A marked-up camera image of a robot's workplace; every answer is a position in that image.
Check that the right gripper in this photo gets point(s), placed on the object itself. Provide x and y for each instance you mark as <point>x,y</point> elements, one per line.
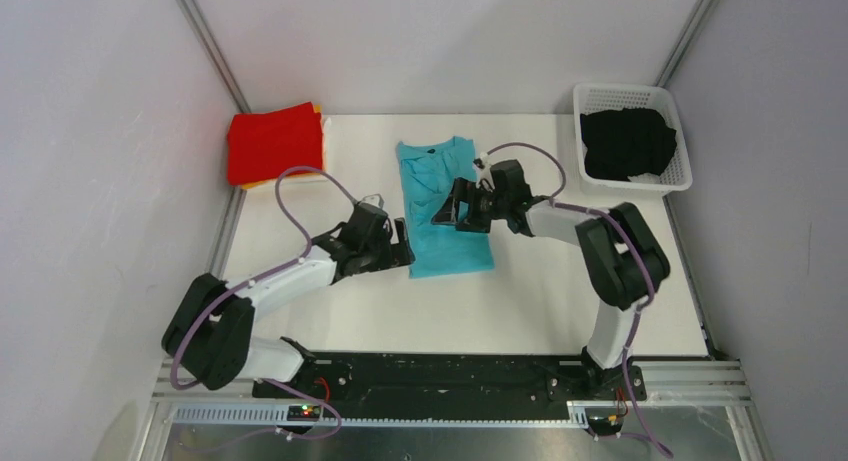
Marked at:
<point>463,189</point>

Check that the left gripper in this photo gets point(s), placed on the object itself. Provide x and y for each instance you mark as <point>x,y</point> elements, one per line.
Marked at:
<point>394,254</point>

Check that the cyan t-shirt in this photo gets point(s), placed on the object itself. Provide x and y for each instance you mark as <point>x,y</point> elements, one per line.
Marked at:
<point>427,174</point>

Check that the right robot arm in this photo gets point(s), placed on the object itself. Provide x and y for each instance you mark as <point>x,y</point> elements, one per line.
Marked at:
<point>624,261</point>

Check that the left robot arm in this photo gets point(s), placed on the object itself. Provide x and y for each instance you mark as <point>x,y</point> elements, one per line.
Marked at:
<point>211,333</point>

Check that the folded white t-shirt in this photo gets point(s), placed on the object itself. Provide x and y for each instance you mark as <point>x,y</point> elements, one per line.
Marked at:
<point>308,177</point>

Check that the folded orange t-shirt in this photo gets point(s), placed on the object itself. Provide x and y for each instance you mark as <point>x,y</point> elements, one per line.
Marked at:
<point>265,182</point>

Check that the black t-shirt in basket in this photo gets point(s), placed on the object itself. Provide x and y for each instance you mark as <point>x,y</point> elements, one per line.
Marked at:
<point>626,143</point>

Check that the folded red t-shirt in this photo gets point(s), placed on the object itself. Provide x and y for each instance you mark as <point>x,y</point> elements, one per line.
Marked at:
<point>275,143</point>

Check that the white garment in basket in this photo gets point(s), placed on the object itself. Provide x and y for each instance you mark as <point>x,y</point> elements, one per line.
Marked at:
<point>646,178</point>

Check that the left controller board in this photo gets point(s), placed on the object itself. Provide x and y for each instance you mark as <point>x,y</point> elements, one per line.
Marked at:
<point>304,413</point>

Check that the controller board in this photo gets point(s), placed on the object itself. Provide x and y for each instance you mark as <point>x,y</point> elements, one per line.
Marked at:
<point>601,425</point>
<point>304,413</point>

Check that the white plastic basket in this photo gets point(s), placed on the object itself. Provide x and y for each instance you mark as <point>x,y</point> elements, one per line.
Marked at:
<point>590,97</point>

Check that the right controller board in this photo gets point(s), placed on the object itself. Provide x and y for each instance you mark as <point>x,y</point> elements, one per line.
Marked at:
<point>601,425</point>

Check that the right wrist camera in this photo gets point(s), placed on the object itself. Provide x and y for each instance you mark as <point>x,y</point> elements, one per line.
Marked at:
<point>482,166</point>

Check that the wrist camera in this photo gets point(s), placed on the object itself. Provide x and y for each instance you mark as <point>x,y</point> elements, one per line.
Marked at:
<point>375,200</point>
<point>482,166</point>

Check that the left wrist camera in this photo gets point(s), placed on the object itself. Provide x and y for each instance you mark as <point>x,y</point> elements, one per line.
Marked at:
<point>375,200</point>

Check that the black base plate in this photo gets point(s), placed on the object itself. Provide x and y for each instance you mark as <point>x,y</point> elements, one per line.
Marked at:
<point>456,387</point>

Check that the aluminium frame rail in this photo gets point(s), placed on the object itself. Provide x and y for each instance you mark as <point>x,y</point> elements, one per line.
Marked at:
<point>698,408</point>

